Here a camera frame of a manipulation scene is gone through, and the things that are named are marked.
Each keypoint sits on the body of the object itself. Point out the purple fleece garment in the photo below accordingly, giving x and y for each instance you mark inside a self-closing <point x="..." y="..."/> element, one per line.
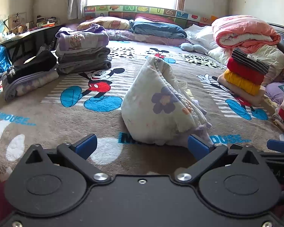
<point x="94" y="28"/>

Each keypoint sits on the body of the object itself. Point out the maroon pillow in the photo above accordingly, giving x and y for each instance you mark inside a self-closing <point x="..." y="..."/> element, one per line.
<point x="153" y="19"/>

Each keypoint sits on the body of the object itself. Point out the white curtain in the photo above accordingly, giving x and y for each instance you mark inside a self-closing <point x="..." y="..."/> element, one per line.
<point x="77" y="0"/>

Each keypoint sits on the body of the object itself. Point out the pink floral quilt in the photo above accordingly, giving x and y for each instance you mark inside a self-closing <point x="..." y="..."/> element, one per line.
<point x="137" y="37"/>

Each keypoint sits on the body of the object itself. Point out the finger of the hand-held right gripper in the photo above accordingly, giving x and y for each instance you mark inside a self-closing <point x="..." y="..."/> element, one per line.
<point x="280" y="145"/>

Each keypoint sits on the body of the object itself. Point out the blue plastic bag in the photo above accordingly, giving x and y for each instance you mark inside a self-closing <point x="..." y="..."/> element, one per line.
<point x="3" y="59"/>

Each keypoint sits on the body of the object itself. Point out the grey folded garment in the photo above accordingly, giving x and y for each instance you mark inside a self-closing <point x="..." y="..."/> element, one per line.
<point x="85" y="54"/>
<point x="85" y="66"/>

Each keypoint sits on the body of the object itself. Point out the light blue plush toy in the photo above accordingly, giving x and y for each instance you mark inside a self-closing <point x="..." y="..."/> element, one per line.
<point x="193" y="47"/>

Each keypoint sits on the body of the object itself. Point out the white crumpled quilt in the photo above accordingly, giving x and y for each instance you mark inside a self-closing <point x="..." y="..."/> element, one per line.
<point x="203" y="36"/>

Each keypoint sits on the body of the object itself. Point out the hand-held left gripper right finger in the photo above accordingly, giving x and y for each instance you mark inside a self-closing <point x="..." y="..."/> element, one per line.
<point x="198" y="146"/>

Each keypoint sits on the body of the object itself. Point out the red folded garment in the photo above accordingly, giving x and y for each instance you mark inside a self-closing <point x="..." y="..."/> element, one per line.
<point x="246" y="72"/>

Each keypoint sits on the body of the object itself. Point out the pink rolled quilt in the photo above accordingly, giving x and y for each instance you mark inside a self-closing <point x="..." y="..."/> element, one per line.
<point x="246" y="30"/>

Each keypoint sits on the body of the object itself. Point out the yellow folded garment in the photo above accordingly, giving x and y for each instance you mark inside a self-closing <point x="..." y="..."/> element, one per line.
<point x="241" y="82"/>

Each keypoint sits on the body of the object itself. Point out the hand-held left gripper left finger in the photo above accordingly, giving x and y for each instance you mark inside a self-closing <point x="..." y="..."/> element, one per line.
<point x="86" y="144"/>

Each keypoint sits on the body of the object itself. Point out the black striped folded garment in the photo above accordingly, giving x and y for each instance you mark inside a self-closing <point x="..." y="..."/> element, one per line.
<point x="250" y="60"/>

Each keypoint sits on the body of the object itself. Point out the white floral garment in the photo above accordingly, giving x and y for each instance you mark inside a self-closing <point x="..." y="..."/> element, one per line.
<point x="156" y="108"/>

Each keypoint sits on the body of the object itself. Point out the cream quilt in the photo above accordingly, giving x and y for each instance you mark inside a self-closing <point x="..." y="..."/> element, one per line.
<point x="274" y="56"/>

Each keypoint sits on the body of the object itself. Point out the cartoon mouse printed blanket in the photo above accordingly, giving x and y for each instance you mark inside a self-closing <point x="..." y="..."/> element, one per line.
<point x="61" y="123"/>

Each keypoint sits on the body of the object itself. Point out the black desk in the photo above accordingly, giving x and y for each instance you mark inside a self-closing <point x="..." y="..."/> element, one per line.
<point x="37" y="35"/>

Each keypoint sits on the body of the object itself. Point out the lilac floral folded garment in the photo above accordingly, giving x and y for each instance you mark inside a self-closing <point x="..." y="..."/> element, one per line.
<point x="85" y="41"/>

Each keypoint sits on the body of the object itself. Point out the cardboard box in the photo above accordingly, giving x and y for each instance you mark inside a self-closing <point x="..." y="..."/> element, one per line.
<point x="17" y="21"/>

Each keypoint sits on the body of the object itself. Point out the purple striped folded blanket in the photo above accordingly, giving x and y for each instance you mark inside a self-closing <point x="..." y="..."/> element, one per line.
<point x="26" y="85"/>

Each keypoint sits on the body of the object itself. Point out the lilac cloth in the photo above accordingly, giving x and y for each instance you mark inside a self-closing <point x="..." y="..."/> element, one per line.
<point x="277" y="92"/>

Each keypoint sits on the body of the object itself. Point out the yellow floral pillow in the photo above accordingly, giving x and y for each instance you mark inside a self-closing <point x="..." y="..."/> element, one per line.
<point x="106" y="23"/>

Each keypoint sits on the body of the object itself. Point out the beige folded garment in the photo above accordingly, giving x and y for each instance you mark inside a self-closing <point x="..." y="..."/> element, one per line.
<point x="250" y="98"/>

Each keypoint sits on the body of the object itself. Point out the colourful foam play mat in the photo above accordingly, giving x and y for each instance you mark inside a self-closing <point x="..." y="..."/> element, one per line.
<point x="156" y="9"/>

